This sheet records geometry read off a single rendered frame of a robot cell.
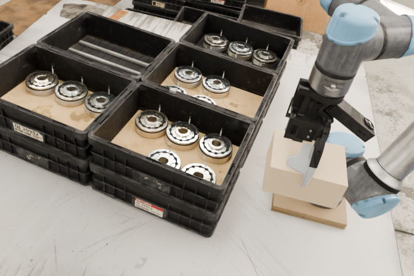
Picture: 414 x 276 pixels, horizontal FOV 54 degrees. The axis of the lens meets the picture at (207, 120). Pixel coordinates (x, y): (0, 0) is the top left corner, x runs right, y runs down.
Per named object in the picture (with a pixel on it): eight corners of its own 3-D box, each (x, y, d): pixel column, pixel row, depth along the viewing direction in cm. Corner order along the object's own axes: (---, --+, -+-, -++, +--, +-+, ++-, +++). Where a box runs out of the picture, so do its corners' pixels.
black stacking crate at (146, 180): (247, 150, 130) (255, 124, 123) (215, 219, 108) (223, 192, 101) (137, 109, 137) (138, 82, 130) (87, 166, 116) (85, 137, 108)
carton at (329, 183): (332, 169, 96) (344, 146, 91) (334, 209, 86) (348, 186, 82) (267, 152, 97) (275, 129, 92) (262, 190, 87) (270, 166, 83)
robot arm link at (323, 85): (354, 61, 75) (357, 86, 69) (345, 82, 78) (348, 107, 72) (314, 53, 76) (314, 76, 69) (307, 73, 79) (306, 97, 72)
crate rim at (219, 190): (254, 128, 124) (256, 122, 123) (222, 198, 102) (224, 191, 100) (138, 85, 131) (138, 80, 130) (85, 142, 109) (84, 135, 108)
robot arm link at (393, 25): (395, -3, 77) (350, -1, 73) (439, 27, 70) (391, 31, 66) (378, 33, 82) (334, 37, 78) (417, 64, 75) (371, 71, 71)
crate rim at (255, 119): (276, 79, 146) (278, 74, 145) (254, 128, 124) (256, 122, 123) (176, 45, 154) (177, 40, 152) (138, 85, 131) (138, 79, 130)
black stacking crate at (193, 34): (286, 63, 175) (294, 40, 167) (270, 100, 153) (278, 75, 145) (202, 36, 182) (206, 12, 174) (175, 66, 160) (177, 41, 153)
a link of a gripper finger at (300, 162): (279, 180, 83) (291, 137, 82) (308, 188, 83) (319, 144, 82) (281, 184, 80) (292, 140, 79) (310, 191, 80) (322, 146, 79)
